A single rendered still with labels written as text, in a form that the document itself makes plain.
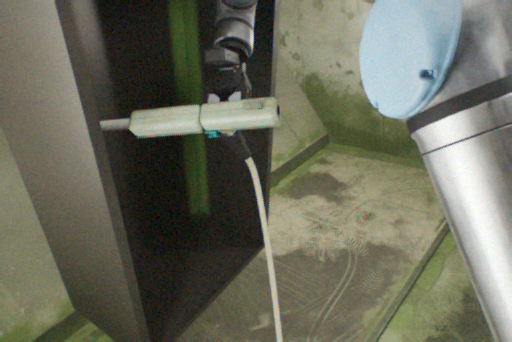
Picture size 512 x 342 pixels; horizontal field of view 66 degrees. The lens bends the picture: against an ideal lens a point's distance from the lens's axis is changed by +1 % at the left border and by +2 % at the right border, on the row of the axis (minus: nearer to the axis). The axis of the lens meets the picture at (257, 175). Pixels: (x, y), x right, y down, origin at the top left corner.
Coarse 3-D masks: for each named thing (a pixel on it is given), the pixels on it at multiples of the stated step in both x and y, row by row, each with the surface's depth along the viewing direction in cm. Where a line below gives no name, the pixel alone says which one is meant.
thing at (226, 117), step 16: (144, 112) 80; (160, 112) 79; (176, 112) 78; (192, 112) 77; (208, 112) 76; (224, 112) 75; (240, 112) 74; (256, 112) 73; (272, 112) 72; (112, 128) 82; (128, 128) 81; (144, 128) 79; (160, 128) 78; (176, 128) 78; (192, 128) 77; (208, 128) 77; (224, 128) 77; (240, 128) 77; (240, 144) 86
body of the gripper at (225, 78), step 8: (232, 48) 85; (240, 48) 85; (240, 56) 88; (240, 64) 89; (216, 72) 84; (224, 72) 83; (232, 72) 83; (240, 72) 82; (216, 80) 83; (224, 80) 82; (232, 80) 82; (240, 80) 81; (248, 80) 87; (216, 88) 82; (224, 88) 82; (232, 88) 82; (248, 88) 87; (224, 96) 85
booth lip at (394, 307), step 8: (448, 224) 210; (440, 232) 205; (440, 240) 201; (432, 248) 196; (424, 256) 192; (432, 256) 194; (424, 264) 187; (416, 272) 183; (408, 280) 180; (416, 280) 182; (408, 288) 176; (400, 296) 172; (392, 304) 169; (400, 304) 171; (392, 312) 166; (384, 320) 163; (376, 328) 160; (384, 328) 161; (376, 336) 157
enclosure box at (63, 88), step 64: (0, 0) 63; (64, 0) 56; (128, 0) 104; (192, 0) 116; (0, 64) 74; (64, 64) 61; (128, 64) 111; (192, 64) 129; (256, 64) 114; (64, 128) 71; (256, 128) 125; (64, 192) 85; (128, 192) 128; (192, 192) 158; (64, 256) 106; (128, 256) 86; (192, 256) 145; (128, 320) 100; (192, 320) 121
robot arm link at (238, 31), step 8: (224, 24) 86; (232, 24) 85; (240, 24) 86; (216, 32) 87; (224, 32) 85; (232, 32) 84; (240, 32) 85; (248, 32) 86; (216, 40) 86; (224, 40) 85; (232, 40) 85; (240, 40) 85; (248, 40) 86; (248, 48) 87; (248, 56) 90
